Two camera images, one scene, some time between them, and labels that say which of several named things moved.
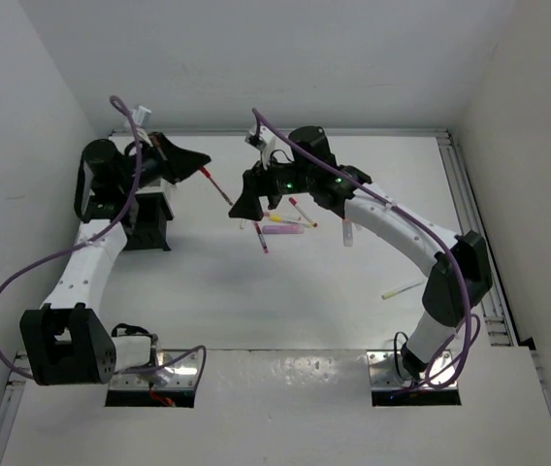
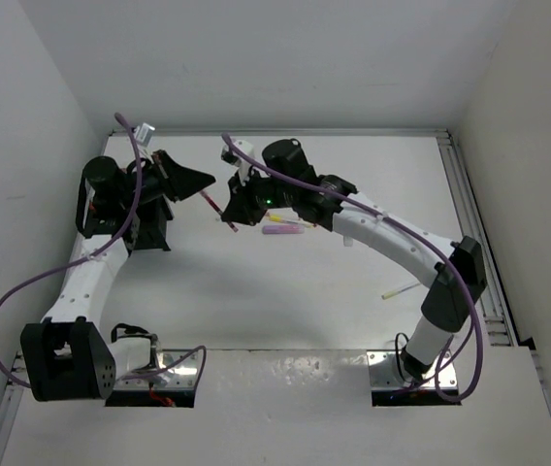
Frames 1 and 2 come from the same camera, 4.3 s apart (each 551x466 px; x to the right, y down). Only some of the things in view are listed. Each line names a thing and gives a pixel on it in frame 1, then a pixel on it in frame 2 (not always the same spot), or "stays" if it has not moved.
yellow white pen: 392,292 stays
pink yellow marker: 278,218 stays
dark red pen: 261,236 → 217,209
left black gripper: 174,163 → 177,182
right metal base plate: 389,370 stays
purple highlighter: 282,229 stays
